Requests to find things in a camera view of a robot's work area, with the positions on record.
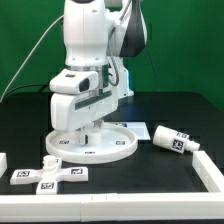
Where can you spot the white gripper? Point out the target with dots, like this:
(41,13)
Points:
(71,112)

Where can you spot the white round table top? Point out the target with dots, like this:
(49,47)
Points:
(111,143)

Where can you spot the white cross table base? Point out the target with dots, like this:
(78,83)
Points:
(49,176)

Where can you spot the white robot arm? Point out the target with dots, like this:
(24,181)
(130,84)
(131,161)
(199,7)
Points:
(94,36)

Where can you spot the white marker sheet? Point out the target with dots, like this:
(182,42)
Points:
(139,128)

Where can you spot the white left fence block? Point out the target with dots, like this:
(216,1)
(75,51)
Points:
(3,163)

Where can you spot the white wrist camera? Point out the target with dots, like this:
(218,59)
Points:
(74,82)

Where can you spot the white front fence rail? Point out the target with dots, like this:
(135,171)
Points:
(111,207)

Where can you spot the white fence rail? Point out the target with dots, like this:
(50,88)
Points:
(208,172)
(111,207)

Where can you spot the white right fence rail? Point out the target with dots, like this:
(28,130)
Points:
(208,172)

